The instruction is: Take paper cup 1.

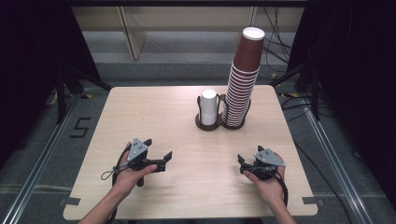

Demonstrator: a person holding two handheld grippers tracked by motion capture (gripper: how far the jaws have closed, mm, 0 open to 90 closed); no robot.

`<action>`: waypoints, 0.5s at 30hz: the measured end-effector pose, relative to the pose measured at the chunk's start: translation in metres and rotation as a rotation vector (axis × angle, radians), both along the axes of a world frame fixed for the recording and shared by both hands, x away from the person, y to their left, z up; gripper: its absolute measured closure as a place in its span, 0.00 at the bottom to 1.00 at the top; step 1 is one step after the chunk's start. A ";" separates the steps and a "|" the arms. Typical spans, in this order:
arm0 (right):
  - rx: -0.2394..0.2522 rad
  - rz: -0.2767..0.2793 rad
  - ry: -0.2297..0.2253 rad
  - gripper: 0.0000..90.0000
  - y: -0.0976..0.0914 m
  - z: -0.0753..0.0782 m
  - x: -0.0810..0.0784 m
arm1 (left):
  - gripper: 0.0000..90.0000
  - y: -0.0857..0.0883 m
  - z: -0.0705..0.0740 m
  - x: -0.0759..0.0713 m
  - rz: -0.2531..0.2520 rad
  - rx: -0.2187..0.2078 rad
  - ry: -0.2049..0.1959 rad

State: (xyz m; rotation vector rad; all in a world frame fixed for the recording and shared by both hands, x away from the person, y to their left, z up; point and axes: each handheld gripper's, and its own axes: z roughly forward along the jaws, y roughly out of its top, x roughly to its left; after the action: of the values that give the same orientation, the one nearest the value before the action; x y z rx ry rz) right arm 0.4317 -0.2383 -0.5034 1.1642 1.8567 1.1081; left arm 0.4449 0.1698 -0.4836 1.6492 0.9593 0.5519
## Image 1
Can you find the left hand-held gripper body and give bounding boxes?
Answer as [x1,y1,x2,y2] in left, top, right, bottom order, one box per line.
[125,137,152,172]

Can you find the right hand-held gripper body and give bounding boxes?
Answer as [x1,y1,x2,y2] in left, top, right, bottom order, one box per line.
[247,147,286,181]

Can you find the dark brown double cup holder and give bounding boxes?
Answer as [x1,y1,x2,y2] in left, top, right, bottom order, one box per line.
[194,92,252,132]

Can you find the stack of brown cups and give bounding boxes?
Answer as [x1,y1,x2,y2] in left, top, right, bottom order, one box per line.
[221,26,266,128]

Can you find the stack of white cups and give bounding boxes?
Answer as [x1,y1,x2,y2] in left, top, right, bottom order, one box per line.
[200,89,219,127]

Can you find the person's right hand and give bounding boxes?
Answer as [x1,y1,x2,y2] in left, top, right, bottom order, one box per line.
[243,153,287,209]

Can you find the person's left hand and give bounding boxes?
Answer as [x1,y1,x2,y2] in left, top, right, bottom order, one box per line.
[111,141,159,198]

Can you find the grey tape strip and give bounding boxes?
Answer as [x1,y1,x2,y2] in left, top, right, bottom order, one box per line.
[302,196,325,206]
[59,197,81,206]

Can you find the black metal stand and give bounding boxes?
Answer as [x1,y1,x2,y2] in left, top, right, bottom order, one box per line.
[55,60,114,125]
[269,46,322,122]

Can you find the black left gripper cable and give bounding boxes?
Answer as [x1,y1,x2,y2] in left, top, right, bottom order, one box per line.
[106,145,133,224]

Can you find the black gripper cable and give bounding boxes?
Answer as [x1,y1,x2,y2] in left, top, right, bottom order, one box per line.
[106,145,133,224]
[248,166,290,209]

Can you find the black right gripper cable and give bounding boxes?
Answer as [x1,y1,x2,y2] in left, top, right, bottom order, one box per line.
[248,166,290,209]

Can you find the grey lanyard loop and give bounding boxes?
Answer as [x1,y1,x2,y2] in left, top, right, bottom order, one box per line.
[100,166,129,182]

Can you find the black floor cable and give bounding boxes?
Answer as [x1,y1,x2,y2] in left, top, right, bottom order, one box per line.
[292,139,354,224]

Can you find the aluminium floor rail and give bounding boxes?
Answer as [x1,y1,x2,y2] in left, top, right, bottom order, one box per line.
[302,99,373,224]
[0,91,83,224]

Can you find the beige partition post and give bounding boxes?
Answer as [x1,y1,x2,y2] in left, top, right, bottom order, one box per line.
[116,6,148,62]

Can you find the bundle of black hanging cables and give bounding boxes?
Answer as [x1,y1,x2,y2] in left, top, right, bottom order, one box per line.
[262,6,295,74]

